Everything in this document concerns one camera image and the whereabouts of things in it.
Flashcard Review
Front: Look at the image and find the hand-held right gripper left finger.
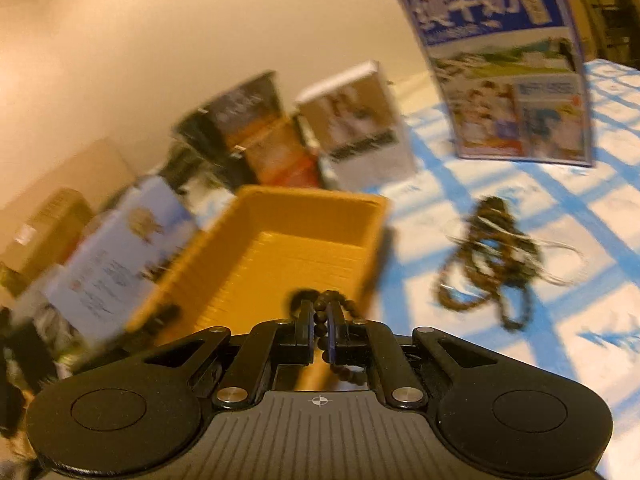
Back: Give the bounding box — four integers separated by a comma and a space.
142, 305, 315, 408

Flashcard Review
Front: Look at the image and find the orange instant noodle bowl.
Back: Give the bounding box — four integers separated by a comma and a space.
220, 117, 308, 186

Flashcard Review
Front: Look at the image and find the dark bead bracelet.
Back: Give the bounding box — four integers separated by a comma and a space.
287, 287, 371, 386

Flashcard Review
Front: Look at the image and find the yellow plastic tray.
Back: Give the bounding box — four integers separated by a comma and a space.
127, 185, 391, 391

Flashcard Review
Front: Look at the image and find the pale blue milk box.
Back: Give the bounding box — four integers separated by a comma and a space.
42, 176, 198, 348

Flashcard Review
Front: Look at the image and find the white product box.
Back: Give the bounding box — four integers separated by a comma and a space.
295, 61, 416, 191

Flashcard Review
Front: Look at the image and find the red instant noodle bowl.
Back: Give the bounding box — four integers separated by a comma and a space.
282, 152, 326, 188

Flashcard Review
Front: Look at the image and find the blue milk carton box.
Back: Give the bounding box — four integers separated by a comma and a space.
395, 0, 596, 168

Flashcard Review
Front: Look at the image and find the brown cardboard box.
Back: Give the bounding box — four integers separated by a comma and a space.
0, 187, 93, 286

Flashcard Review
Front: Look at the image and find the blue checked tablecloth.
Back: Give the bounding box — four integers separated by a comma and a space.
320, 57, 640, 461

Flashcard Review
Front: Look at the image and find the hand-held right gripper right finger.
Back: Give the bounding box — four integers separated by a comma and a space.
334, 305, 501, 407

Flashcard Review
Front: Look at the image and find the pile of bracelets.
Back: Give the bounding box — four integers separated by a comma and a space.
435, 196, 586, 331

